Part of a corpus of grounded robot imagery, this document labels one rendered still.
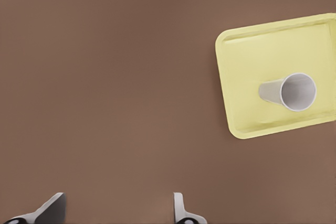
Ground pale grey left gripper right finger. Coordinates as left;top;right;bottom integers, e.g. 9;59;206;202
173;192;208;224

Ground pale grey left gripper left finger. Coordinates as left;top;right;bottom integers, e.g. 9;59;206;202
2;192;67;224

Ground white IKEA cup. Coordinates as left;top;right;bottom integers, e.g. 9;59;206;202
258;72;317;112

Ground pale yellow tray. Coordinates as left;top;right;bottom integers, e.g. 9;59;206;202
215;13;336;140

